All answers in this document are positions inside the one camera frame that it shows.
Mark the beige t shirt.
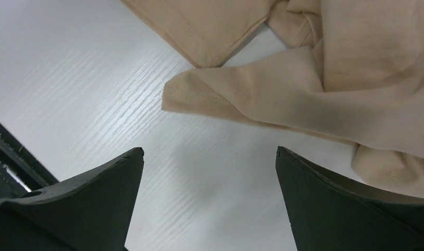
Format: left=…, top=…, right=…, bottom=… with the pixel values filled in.
left=125, top=1, right=424, bottom=197

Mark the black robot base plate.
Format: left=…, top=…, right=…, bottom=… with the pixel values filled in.
left=0, top=123, right=59, bottom=198

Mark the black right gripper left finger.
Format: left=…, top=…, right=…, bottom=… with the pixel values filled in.
left=0, top=147, right=144, bottom=250

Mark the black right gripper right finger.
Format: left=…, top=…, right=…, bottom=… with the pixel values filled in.
left=275, top=146, right=424, bottom=250

